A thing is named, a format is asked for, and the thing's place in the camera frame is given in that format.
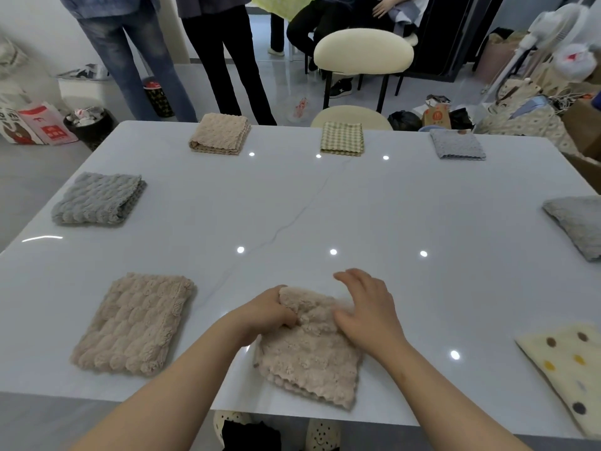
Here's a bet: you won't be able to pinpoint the person's right hand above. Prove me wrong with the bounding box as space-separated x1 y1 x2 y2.
332 268 408 361

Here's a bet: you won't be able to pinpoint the person's left hand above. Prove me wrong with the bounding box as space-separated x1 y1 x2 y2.
232 285 299 348

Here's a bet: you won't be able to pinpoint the beige textured towel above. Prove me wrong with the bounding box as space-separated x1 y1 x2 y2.
70 272 197 377
189 112 252 155
253 286 365 412

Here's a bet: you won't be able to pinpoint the grey floral cloth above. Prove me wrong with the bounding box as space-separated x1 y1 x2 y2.
429 129 487 161

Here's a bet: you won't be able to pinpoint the yellow polka dot cloth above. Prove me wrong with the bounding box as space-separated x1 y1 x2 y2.
515 323 601 437

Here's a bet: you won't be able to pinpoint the grey fluffy towel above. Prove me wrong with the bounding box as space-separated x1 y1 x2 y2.
51 172 148 227
542 195 601 262

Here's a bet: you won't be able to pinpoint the person's left forearm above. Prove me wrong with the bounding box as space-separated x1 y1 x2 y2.
70 314 254 451

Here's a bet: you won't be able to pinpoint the person's right forearm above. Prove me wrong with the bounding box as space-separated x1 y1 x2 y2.
375 338 532 451

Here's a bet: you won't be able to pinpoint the person's black trousers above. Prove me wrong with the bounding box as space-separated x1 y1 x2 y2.
220 419 282 451

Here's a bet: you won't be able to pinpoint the cream perforated clog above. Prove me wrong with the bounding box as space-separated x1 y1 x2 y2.
213 410 257 447
305 420 342 451

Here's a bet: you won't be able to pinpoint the white marble table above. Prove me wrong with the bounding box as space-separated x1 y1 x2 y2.
0 120 601 440

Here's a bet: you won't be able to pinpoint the black plastic garbage bag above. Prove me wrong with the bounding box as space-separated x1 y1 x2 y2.
387 110 423 132

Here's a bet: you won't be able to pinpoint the clear red printed plastic bag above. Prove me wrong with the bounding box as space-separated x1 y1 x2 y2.
286 95 312 123

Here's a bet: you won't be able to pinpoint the black patterned waste bin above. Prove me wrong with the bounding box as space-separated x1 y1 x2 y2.
63 106 118 152
142 77 175 119

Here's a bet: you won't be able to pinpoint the beige patterned cushion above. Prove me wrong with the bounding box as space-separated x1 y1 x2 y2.
474 105 578 153

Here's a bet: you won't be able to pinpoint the light blue cloth item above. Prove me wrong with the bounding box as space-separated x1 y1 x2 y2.
509 96 550 120

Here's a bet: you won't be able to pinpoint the cream seat chair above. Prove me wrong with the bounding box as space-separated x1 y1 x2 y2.
309 28 415 131

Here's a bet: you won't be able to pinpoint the white storage box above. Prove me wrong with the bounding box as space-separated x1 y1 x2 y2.
56 77 138 122

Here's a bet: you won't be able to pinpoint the red and white bag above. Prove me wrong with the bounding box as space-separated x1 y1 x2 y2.
18 101 80 146

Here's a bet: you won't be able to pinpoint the pink paper bag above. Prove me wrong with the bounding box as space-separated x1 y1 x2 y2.
473 28 522 85

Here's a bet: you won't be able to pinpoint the black furniture panel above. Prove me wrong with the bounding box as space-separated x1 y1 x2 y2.
413 0 507 83

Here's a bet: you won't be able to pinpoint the grey white crumpled item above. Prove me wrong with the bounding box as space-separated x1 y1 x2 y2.
56 63 113 83

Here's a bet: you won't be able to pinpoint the white brown printed bag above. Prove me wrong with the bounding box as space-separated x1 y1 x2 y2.
0 105 38 146

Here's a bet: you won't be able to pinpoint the white red printed plastic bag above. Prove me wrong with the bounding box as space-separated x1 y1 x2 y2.
553 43 598 83

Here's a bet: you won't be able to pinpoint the white crumpled plastic bag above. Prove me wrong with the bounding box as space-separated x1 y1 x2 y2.
0 37 31 106

